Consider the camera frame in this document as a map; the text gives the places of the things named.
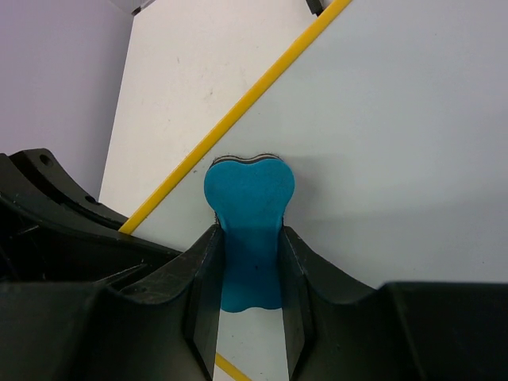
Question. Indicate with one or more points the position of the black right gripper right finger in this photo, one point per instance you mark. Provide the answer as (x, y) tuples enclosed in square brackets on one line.
[(337, 328)]

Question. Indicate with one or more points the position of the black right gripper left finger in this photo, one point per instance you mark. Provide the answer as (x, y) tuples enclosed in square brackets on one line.
[(162, 327)]

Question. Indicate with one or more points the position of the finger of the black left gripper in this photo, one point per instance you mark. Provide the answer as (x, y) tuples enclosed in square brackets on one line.
[(53, 231)]

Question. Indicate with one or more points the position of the blue whiteboard eraser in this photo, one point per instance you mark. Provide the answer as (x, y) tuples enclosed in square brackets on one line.
[(249, 198)]

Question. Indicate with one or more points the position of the yellow framed whiteboard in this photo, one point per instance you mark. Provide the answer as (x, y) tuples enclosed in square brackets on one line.
[(392, 116)]

